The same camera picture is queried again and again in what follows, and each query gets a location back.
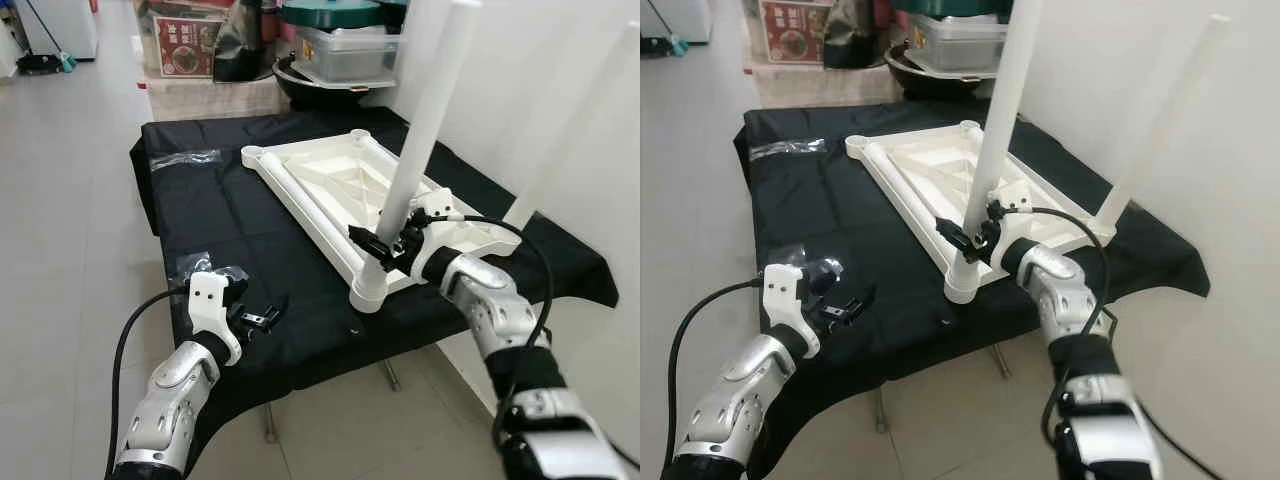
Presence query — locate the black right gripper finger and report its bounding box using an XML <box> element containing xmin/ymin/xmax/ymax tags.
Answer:
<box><xmin>346</xmin><ymin>224</ymin><xmax>393</xmax><ymax>257</ymax></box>
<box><xmin>935</xmin><ymin>215</ymin><xmax>973</xmax><ymax>251</ymax></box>

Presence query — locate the wide clear tape patch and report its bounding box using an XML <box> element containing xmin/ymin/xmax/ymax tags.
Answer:
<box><xmin>765</xmin><ymin>243</ymin><xmax>851</xmax><ymax>286</ymax></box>
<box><xmin>172</xmin><ymin>250</ymin><xmax>253</xmax><ymax>286</ymax></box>

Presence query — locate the black tablecloth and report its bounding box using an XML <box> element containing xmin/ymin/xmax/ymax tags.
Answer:
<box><xmin>130</xmin><ymin>108</ymin><xmax>621</xmax><ymax>471</ymax></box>
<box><xmin>732</xmin><ymin>100</ymin><xmax>1211</xmax><ymax>471</ymax></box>

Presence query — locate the white plastic table top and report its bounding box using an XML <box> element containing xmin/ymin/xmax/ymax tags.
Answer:
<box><xmin>843</xmin><ymin>120</ymin><xmax>1119</xmax><ymax>304</ymax></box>
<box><xmin>240</xmin><ymin>128</ymin><xmax>523</xmax><ymax>313</ymax></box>

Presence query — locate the long clear tape strip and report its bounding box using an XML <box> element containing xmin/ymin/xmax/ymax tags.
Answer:
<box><xmin>748</xmin><ymin>138</ymin><xmax>829</xmax><ymax>161</ymax></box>
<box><xmin>148</xmin><ymin>148</ymin><xmax>223</xmax><ymax>169</ymax></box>

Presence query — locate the black wok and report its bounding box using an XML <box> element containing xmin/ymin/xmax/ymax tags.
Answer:
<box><xmin>885</xmin><ymin>45</ymin><xmax>1001</xmax><ymax>101</ymax></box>
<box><xmin>272</xmin><ymin>55</ymin><xmax>396</xmax><ymax>111</ymax></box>

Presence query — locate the clear plastic storage box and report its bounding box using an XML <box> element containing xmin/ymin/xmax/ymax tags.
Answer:
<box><xmin>292</xmin><ymin>25</ymin><xmax>401</xmax><ymax>86</ymax></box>
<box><xmin>905</xmin><ymin>12</ymin><xmax>1011</xmax><ymax>76</ymax></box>

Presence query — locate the beige cardboard box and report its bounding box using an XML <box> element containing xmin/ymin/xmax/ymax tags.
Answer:
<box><xmin>755</xmin><ymin>62</ymin><xmax>901</xmax><ymax>109</ymax></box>
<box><xmin>145</xmin><ymin>75</ymin><xmax>291</xmax><ymax>121</ymax></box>

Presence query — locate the green head mop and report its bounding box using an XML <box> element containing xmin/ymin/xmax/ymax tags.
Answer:
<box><xmin>15</xmin><ymin>0</ymin><xmax>79</xmax><ymax>74</ymax></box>
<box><xmin>640</xmin><ymin>0</ymin><xmax>691</xmax><ymax>58</ymax></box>

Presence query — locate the white refrigerator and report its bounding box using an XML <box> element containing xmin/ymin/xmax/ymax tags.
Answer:
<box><xmin>20</xmin><ymin>0</ymin><xmax>99</xmax><ymax>59</ymax></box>
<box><xmin>665</xmin><ymin>0</ymin><xmax>713</xmax><ymax>43</ymax></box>

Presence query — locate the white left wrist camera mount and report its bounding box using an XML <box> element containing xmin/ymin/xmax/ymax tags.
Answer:
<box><xmin>762</xmin><ymin>263</ymin><xmax>821</xmax><ymax>359</ymax></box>
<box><xmin>187</xmin><ymin>270</ymin><xmax>244</xmax><ymax>367</ymax></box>

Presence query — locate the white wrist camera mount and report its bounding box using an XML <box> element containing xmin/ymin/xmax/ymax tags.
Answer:
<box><xmin>187</xmin><ymin>270</ymin><xmax>244</xmax><ymax>367</ymax></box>
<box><xmin>985</xmin><ymin>180</ymin><xmax>1036</xmax><ymax>236</ymax></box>
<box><xmin>405</xmin><ymin>187</ymin><xmax>463</xmax><ymax>241</ymax></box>
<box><xmin>762</xmin><ymin>263</ymin><xmax>821</xmax><ymax>359</ymax></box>

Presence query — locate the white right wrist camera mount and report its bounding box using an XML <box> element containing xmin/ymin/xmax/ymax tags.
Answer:
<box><xmin>985</xmin><ymin>180</ymin><xmax>1036</xmax><ymax>236</ymax></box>
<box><xmin>405</xmin><ymin>187</ymin><xmax>463</xmax><ymax>241</ymax></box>

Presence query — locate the metal folding table frame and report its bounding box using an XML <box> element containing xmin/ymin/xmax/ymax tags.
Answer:
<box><xmin>870</xmin><ymin>343</ymin><xmax>1013</xmax><ymax>436</ymax></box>
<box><xmin>260</xmin><ymin>360</ymin><xmax>403</xmax><ymax>446</ymax></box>

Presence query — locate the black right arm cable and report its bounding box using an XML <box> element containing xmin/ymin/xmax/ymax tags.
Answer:
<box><xmin>1020</xmin><ymin>205</ymin><xmax>1226</xmax><ymax>480</ymax></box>
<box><xmin>440</xmin><ymin>212</ymin><xmax>641</xmax><ymax>471</ymax></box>

